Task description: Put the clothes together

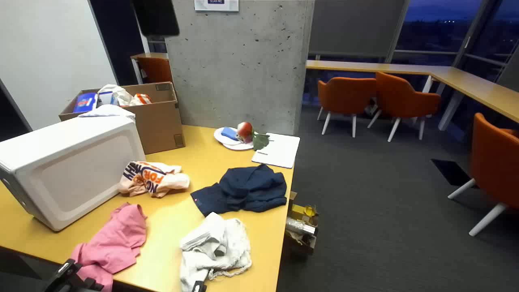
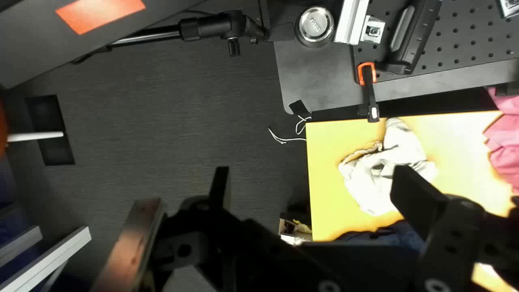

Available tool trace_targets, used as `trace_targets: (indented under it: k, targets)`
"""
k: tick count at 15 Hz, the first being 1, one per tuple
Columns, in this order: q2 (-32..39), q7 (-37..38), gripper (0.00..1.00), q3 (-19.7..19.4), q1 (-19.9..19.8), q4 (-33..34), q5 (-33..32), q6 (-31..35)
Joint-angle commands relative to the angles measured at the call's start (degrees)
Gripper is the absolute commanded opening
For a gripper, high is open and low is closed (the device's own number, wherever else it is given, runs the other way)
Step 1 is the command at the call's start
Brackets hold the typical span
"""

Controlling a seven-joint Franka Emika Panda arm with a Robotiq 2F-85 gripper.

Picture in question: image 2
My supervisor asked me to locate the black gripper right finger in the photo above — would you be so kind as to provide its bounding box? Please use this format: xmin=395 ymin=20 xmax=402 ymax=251
xmin=389 ymin=165 xmax=449 ymax=236

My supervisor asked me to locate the round silver knob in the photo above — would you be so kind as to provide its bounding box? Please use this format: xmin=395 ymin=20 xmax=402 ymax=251
xmin=295 ymin=6 xmax=334 ymax=46

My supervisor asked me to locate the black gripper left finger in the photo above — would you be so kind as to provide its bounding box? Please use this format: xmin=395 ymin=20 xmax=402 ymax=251
xmin=209 ymin=166 xmax=230 ymax=207

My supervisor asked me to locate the silver aluminium bracket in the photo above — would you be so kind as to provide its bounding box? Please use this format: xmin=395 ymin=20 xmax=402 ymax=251
xmin=334 ymin=0 xmax=386 ymax=45

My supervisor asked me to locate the black perforated board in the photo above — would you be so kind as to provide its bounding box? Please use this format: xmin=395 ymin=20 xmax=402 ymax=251
xmin=352 ymin=0 xmax=519 ymax=82

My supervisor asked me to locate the pink cloth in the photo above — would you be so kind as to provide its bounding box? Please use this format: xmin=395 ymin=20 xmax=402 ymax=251
xmin=483 ymin=87 xmax=519 ymax=191

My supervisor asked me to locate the white crumpled cloth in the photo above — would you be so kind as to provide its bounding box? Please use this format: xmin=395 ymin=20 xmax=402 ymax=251
xmin=337 ymin=118 xmax=437 ymax=217

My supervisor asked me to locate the navy blue cloth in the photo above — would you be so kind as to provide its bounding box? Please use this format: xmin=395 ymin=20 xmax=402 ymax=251
xmin=334 ymin=220 xmax=424 ymax=252

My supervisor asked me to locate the orange handled clamp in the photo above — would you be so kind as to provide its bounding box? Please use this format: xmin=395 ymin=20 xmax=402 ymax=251
xmin=356 ymin=61 xmax=379 ymax=123

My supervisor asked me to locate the black tripod pole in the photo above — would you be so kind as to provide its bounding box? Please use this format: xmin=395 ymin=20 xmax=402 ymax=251
xmin=73 ymin=9 xmax=267 ymax=64

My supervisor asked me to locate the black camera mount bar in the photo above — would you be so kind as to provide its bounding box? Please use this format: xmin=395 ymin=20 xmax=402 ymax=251
xmin=379 ymin=0 xmax=442 ymax=74

